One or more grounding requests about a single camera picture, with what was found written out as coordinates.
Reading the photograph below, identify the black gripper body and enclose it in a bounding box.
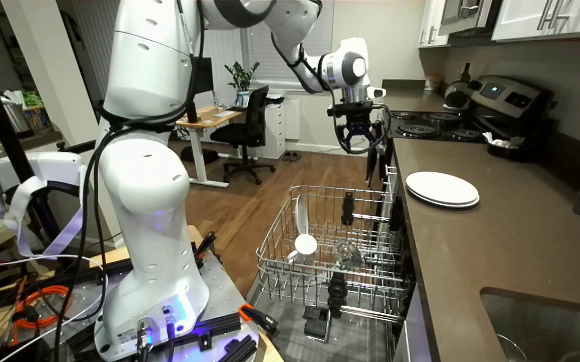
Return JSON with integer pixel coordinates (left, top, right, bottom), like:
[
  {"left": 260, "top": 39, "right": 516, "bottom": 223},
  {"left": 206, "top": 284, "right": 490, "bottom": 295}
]
[{"left": 328, "top": 98, "right": 383, "bottom": 130}]

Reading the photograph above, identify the stainless dishwasher door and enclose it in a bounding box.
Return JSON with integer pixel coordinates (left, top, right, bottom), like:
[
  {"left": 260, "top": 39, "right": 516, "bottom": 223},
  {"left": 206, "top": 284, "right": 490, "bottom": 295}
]
[{"left": 244, "top": 269, "right": 414, "bottom": 362}]

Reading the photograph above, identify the dark oven towel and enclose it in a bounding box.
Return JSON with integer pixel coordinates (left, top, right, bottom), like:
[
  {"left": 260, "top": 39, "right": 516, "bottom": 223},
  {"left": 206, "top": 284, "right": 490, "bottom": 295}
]
[{"left": 363, "top": 132, "right": 390, "bottom": 192}]

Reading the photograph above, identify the white radiator cabinet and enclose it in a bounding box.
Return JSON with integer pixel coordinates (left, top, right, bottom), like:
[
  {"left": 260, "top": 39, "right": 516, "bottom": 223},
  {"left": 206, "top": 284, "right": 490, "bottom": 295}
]
[{"left": 278, "top": 92, "right": 303, "bottom": 143}]

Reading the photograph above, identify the black bottle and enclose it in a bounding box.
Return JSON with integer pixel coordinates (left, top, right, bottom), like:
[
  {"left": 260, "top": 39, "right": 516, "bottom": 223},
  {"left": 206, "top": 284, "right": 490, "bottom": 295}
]
[{"left": 338, "top": 189, "right": 359, "bottom": 228}]

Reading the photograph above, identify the black stainless stove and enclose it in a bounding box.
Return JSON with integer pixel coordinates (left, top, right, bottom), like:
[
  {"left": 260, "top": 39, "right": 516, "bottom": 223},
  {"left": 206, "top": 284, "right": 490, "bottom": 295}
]
[{"left": 369, "top": 74, "right": 560, "bottom": 194}]

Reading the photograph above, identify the black office chair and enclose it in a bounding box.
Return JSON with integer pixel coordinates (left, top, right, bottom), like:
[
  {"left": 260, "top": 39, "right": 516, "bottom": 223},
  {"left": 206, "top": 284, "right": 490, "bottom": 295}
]
[{"left": 209, "top": 84, "right": 286, "bottom": 188}]

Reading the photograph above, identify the white mug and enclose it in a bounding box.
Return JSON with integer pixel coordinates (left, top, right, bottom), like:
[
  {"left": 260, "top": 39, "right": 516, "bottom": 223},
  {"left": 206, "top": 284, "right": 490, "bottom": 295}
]
[{"left": 283, "top": 233, "right": 321, "bottom": 266}]

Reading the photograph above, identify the clear drinking glass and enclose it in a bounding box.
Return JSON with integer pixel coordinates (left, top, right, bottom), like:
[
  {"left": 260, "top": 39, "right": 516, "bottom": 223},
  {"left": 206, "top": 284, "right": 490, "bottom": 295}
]
[{"left": 334, "top": 240, "right": 367, "bottom": 267}]

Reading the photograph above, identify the white narrow upper cabinet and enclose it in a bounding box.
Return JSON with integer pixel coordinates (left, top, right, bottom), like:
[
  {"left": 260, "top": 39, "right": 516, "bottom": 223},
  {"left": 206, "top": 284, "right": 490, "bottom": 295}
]
[{"left": 417, "top": 0, "right": 450, "bottom": 51}]

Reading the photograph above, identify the green potted plant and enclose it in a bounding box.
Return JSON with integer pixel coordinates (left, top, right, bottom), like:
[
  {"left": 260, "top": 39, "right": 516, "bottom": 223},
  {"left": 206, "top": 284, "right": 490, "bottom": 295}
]
[{"left": 223, "top": 58, "right": 264, "bottom": 108}]

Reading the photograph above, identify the wooden standing desk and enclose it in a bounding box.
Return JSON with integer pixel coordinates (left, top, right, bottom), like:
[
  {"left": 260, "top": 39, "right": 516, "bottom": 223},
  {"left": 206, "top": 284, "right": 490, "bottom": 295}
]
[{"left": 173, "top": 104, "right": 246, "bottom": 192}]

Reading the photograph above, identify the black pan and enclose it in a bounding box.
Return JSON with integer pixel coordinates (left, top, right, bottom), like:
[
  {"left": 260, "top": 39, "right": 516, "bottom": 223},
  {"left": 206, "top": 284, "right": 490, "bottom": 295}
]
[{"left": 479, "top": 128, "right": 541, "bottom": 165}]

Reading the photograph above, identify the black cup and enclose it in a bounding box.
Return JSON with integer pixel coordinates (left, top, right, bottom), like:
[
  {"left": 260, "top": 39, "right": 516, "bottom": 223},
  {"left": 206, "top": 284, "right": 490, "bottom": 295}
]
[{"left": 326, "top": 269, "right": 351, "bottom": 321}]

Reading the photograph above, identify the black computer monitor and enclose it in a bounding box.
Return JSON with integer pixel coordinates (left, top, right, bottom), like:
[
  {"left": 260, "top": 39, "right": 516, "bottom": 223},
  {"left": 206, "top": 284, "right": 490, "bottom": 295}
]
[{"left": 187, "top": 54, "right": 215, "bottom": 124}]

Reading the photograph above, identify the small black clamp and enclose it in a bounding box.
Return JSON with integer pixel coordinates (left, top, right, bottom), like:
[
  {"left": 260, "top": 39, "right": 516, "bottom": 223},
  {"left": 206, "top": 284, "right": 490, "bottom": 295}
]
[{"left": 194, "top": 229, "right": 219, "bottom": 269}]

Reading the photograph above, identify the black detergent dispenser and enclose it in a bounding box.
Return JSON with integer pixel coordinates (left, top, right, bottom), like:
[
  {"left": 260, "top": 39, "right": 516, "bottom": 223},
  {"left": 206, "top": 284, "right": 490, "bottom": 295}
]
[{"left": 301, "top": 303, "right": 332, "bottom": 342}]

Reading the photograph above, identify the robot mounting table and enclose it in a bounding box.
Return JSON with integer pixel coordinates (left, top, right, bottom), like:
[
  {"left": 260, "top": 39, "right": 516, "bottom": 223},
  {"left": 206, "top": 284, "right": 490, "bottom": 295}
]
[{"left": 54, "top": 223, "right": 286, "bottom": 362}]

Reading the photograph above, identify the black orange clamp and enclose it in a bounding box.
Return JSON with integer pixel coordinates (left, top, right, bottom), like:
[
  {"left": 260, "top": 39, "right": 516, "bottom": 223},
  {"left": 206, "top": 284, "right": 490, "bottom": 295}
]
[{"left": 238, "top": 302, "right": 282, "bottom": 338}]

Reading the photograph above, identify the steel kitchen sink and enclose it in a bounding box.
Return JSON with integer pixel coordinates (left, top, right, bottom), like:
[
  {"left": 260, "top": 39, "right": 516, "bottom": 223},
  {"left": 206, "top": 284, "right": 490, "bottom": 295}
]
[{"left": 479, "top": 285, "right": 580, "bottom": 362}]

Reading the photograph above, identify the wire dishwasher rack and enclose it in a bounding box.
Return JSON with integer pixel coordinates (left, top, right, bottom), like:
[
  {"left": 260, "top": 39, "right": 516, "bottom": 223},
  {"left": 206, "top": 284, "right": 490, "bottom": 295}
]
[{"left": 254, "top": 184, "right": 411, "bottom": 325}]

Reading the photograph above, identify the white purple strap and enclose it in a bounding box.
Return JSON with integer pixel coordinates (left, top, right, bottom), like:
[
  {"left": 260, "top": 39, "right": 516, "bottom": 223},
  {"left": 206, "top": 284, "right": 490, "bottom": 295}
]
[{"left": 0, "top": 170, "right": 93, "bottom": 262}]

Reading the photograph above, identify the orange cable coil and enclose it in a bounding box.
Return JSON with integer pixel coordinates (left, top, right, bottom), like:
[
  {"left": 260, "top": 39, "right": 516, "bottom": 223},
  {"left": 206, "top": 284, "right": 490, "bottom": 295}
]
[{"left": 7, "top": 284, "right": 76, "bottom": 347}]

